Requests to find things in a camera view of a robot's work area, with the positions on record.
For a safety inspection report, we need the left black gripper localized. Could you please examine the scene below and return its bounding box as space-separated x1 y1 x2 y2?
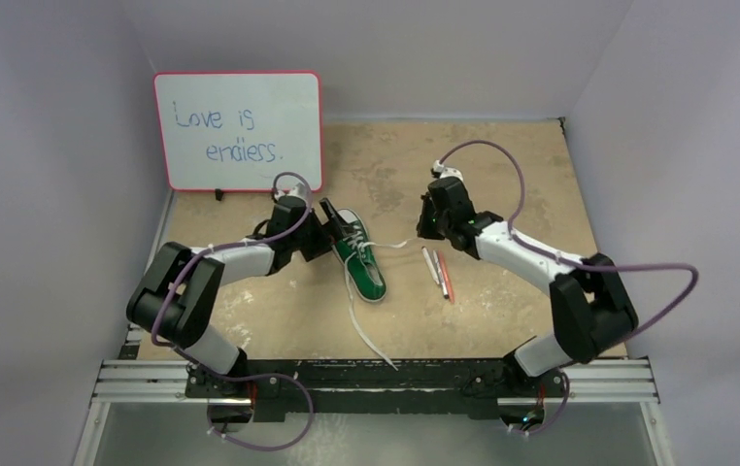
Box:
288 199 355 261

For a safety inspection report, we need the white shoelace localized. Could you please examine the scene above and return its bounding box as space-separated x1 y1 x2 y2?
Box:
342 221 413 372

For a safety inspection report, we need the green canvas sneaker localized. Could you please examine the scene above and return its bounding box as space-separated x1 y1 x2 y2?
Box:
333 209 387 302

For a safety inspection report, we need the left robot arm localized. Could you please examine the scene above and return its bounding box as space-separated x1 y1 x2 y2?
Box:
126 195 354 397

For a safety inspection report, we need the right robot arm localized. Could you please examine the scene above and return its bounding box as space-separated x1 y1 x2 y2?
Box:
417 177 639 395

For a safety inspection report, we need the white marker pen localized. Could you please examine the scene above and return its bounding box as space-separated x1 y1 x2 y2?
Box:
420 247 441 286

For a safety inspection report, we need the grey marker pen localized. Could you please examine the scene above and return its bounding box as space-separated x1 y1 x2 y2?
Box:
432 250 450 300

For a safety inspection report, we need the orange marker pen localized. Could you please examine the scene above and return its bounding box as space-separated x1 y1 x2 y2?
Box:
436 250 455 304

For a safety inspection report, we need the red framed whiteboard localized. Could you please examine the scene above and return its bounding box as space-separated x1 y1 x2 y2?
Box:
152 70 324 192

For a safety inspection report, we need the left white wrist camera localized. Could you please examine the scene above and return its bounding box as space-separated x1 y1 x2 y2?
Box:
272 183 313 202

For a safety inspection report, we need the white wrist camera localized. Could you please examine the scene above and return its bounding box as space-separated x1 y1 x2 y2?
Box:
430 160 463 181
272 183 313 202

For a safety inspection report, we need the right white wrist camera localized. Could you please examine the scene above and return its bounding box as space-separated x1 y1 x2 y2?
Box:
430 160 463 181

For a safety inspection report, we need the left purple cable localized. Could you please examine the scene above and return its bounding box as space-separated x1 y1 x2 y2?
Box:
151 171 316 452

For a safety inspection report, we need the purple cable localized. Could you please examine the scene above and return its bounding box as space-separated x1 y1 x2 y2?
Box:
437 140 699 437
151 171 316 452

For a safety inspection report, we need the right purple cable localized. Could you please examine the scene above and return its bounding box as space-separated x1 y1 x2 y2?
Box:
437 140 699 437

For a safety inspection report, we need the black aluminium base frame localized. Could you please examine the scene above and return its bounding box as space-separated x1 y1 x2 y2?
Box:
74 192 677 466

